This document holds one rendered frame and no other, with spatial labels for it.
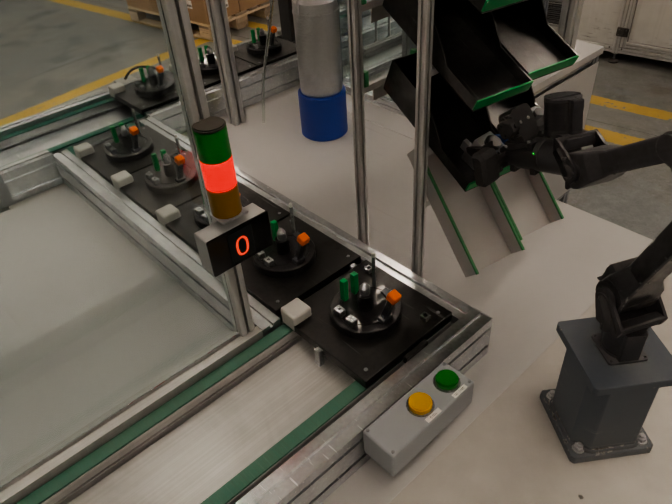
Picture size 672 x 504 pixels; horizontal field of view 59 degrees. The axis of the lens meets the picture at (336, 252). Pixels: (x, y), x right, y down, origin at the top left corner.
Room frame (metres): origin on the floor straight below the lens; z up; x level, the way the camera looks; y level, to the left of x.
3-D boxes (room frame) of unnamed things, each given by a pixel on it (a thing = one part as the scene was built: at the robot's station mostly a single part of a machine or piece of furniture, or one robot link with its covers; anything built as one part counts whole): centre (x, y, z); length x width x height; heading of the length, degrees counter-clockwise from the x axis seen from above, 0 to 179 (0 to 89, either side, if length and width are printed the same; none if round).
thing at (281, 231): (1.04, 0.12, 1.01); 0.24 x 0.24 x 0.13; 40
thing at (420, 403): (0.62, -0.12, 0.96); 0.04 x 0.04 x 0.02
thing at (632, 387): (0.63, -0.44, 0.96); 0.15 x 0.15 x 0.20; 4
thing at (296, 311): (0.85, 0.09, 0.97); 0.05 x 0.05 x 0.04; 40
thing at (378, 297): (0.84, -0.05, 0.98); 0.14 x 0.14 x 0.02
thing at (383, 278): (0.84, -0.05, 0.96); 0.24 x 0.24 x 0.02; 40
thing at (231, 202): (0.81, 0.17, 1.28); 0.05 x 0.05 x 0.05
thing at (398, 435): (0.62, -0.12, 0.93); 0.21 x 0.07 x 0.06; 130
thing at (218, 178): (0.81, 0.17, 1.33); 0.05 x 0.05 x 0.05
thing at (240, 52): (2.36, 0.22, 1.01); 0.24 x 0.24 x 0.13; 40
